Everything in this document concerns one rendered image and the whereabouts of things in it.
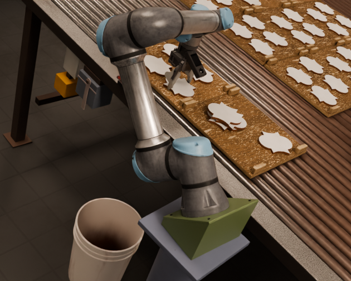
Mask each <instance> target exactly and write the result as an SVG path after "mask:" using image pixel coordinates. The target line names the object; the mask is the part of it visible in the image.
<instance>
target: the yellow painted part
mask: <svg viewBox="0 0 351 281"><path fill-rule="evenodd" d="M77 80H78V78H77V77H76V80H75V79H74V78H73V77H72V76H71V75H70V74H69V73H68V72H67V71H66V72H61V73H58V74H56V78H55V84H54V88H55V89H56V90H57V91H58V92H59V93H60V94H61V95H62V96H63V98H66V97H70V96H74V95H77V92H76V91H75V90H76V85H77Z"/></svg>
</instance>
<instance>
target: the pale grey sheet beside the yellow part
mask: <svg viewBox="0 0 351 281"><path fill-rule="evenodd" d="M79 61H80V59H79V58H78V57H77V56H76V55H75V54H74V53H73V52H72V51H71V50H70V49H69V48H68V47H67V48H66V54H65V60H64V66H63V68H64V69H65V70H66V71H67V72H68V73H69V74H70V75H71V76H72V77H73V78H74V79H75V80H76V74H77V70H78V66H79Z"/></svg>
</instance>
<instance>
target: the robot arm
mask: <svg viewBox="0 0 351 281"><path fill-rule="evenodd" d="M233 23H234V18H233V14H232V11H231V10H230V9H229V8H227V7H225V8H220V9H216V10H209V9H208V8H207V7H206V6H204V5H202V4H194V5H192V7H191V10H189V11H179V10H178V9H176V8H173V7H144V8H138V9H135V10H133V11H130V12H126V13H123V14H119V15H117V16H111V17H110V18H108V19H105V20H103V21H102V22H101V23H100V24H99V28H98V29H97V32H96V42H97V46H98V48H99V50H100V52H102V54H103V55H104V56H106V57H109V58H110V62H111V64H113V65H115V66H116V67H117V68H118V72H119V75H120V79H121V83H122V85H123V89H124V93H125V96H126V100H127V103H128V107H129V110H130V113H131V117H132V120H133V124H134V128H135V131H136V135H137V137H138V141H137V143H136V145H135V149H136V150H135V152H134V153H133V159H132V164H133V168H134V171H135V173H136V175H137V176H138V177H139V178H140V179H141V180H143V181H145V182H154V183H157V182H163V181H175V180H180V181H181V185H182V202H181V212H182V216H184V217H189V218H194V217H204V216H209V215H214V214H217V213H219V212H222V211H224V210H226V209H227V208H229V206H230V205H229V201H228V198H227V196H226V194H225V193H224V191H223V189H222V187H221V185H220V183H219V181H218V176H217V170H216V165H215V159H214V156H213V149H212V147H211V142H210V141H209V139H208V138H206V137H200V136H191V137H182V138H177V139H175V140H174V141H173V143H172V142H171V139H170V136H168V135H167V134H165V133H164V132H163V128H162V124H161V121H160V117H159V113H158V109H157V106H156V103H155V99H154V95H153V92H152V87H151V85H150V81H149V77H148V73H147V70H146V67H145V63H144V58H145V56H146V54H147V51H146V47H150V46H153V45H156V44H158V43H161V42H163V41H166V40H170V39H176V40H177V41H178V42H179V45H178V47H177V48H176V49H175V48H174V50H172V51H171V53H170V56H169V60H168V62H169V63H170V64H171V65H172V66H173V67H175V68H174V69H173V70H172V71H171V72H169V71H167V72H165V74H164V75H165V77H166V79H167V80H168V82H169V83H168V87H167V89H168V90H169V89H171V88H173V85H174V84H175V83H176V81H177V79H178V78H179V77H180V75H181V73H180V72H181V71H182V72H185V73H186V75H187V78H188V79H187V82H188V83H190V82H191V81H192V79H193V76H194V75H195V77H196V79H198V78H201V77H204V76H206V75H207V73H206V71H205V69H204V67H203V65H202V63H201V61H200V59H199V57H198V55H197V53H196V49H198V46H199V44H200V42H201V39H202V36H203V35H207V34H209V33H214V32H218V31H223V30H226V29H229V28H231V27H232V26H233Z"/></svg>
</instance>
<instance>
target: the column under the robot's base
mask: <svg viewBox="0 0 351 281"><path fill-rule="evenodd" d="M181 202H182V197H180V198H178V199H176V200H174V201H173V202H171V203H169V204H167V205H165V206H163V207H162V208H160V209H158V210H156V211H154V212H152V213H151V214H149V215H147V216H145V217H144V218H142V219H140V220H139V221H138V225H139V226H140V227H141V228H142V229H143V230H144V231H145V232H146V233H147V234H148V235H149V236H150V237H151V238H152V239H153V241H154V242H155V243H156V244H157V245H158V246H159V247H160V249H159V251H158V254H157V256H156V259H155V261H154V263H153V266H152V268H151V270H150V273H149V275H148V277H147V280H146V281H200V280H201V279H203V278H204V277H205V276H207V275H208V274H209V273H211V272H212V271H214V270H215V269H217V268H218V267H219V266H220V265H222V264H223V263H225V262H226V261H227V260H229V259H230V258H232V257H233V256H234V255H236V254H237V253H238V252H240V251H241V250H242V249H244V248H245V247H247V246H248V245H249V243H250V241H248V240H247V239H246V238H245V237H244V236H243V235H242V234H240V236H239V237H237V238H235V239H233V240H231V241H229V242H227V243H225V244H223V245H221V246H219V247H217V248H215V249H213V250H211V251H209V252H207V253H205V254H203V255H201V256H199V257H197V258H195V259H193V260H190V258H189V257H188V256H187V255H186V253H185V252H184V251H183V250H182V249H181V247H180V246H179V245H178V244H177V243H176V241H175V240H174V239H173V238H172V237H171V235H170V234H169V233H168V231H167V230H166V229H165V228H164V227H163V225H162V224H161V223H162V221H163V216H166V215H169V214H171V213H173V212H176V211H178V210H180V209H181Z"/></svg>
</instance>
